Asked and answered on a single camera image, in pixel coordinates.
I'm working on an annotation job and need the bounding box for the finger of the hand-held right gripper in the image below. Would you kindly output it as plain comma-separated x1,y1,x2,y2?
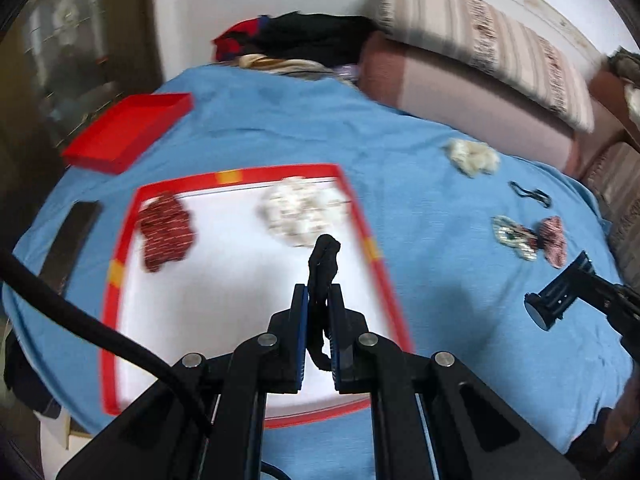
523,251,608,332

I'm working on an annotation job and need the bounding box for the glass cabinet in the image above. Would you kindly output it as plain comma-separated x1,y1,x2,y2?
0,0,168,161

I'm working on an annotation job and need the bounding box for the black garment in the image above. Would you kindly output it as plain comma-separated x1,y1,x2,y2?
255,10,381,63

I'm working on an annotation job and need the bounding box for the pink patterned scrunchie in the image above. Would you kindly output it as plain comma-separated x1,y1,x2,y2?
537,216,568,268

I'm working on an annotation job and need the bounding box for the white box with red rim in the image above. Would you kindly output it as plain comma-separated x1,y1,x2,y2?
100,162,416,430

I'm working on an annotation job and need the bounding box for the beige cloth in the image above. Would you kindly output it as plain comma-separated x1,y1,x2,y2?
235,54,331,78

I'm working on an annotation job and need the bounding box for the red garment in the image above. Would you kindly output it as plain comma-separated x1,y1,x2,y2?
212,19,266,61

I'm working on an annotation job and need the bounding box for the pink sofa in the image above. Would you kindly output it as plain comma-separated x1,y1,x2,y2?
357,32,640,186

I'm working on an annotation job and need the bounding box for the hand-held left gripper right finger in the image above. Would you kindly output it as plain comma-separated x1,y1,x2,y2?
327,282,583,480

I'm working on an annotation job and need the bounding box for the white patterned scrunchie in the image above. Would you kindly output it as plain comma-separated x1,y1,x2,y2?
257,177,351,248

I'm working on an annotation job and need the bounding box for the blue blanket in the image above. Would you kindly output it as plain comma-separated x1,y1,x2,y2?
2,65,636,480

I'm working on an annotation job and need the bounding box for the dark cloth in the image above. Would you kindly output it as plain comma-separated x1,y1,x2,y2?
4,327,66,418

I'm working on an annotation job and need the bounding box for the brown striped cushion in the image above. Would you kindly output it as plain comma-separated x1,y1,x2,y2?
582,142,640,281

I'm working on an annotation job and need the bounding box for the black cable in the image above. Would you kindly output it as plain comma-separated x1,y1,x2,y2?
0,250,216,441

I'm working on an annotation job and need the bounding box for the black hair tie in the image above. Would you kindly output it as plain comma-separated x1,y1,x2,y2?
306,234,343,373
509,181,553,209

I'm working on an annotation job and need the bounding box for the dark red patterned scrunchie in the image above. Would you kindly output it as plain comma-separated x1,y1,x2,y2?
137,195,196,275

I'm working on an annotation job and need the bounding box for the dark flat rectangular object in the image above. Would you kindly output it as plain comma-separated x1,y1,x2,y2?
40,200,103,296

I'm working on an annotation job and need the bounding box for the green and white scrunchie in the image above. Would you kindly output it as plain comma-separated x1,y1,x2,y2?
492,215,541,262

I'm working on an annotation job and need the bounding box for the red box lid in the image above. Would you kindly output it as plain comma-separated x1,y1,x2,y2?
61,92,195,176

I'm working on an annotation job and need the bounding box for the cream fluffy scrunchie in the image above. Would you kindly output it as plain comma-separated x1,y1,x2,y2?
445,137,501,178

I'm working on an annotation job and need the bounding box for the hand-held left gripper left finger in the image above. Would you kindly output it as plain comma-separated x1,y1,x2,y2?
55,282,311,480

